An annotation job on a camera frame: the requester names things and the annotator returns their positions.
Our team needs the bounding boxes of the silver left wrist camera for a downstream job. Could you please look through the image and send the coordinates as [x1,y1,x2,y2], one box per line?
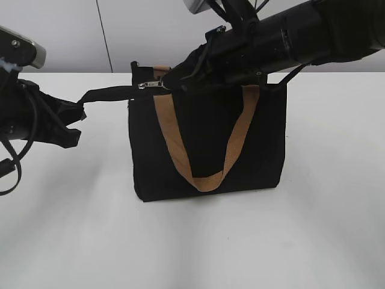
[1,26,46,72]

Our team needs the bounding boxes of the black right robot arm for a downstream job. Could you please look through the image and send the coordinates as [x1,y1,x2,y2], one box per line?
[162,1,384,92]

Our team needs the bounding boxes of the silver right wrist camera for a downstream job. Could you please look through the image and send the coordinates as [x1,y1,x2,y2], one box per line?
[183,0,221,14]

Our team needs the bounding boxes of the silver zipper pull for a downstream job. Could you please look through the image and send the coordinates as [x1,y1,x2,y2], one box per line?
[138,80,164,90]

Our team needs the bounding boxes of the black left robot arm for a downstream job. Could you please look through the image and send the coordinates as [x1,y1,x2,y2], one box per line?
[1,68,86,149]

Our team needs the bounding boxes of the black tote bag tan handles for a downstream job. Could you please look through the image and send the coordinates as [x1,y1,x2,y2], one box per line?
[80,63,287,202]

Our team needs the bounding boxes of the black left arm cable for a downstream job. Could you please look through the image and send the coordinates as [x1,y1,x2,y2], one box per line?
[0,87,39,197]

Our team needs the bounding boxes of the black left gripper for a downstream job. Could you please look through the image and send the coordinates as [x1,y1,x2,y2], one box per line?
[19,79,87,148]

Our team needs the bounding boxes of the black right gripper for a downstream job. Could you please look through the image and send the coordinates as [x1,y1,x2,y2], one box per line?
[161,25,265,91]

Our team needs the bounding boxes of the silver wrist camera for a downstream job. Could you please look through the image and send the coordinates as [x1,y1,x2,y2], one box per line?
[1,26,46,72]
[183,0,221,14]

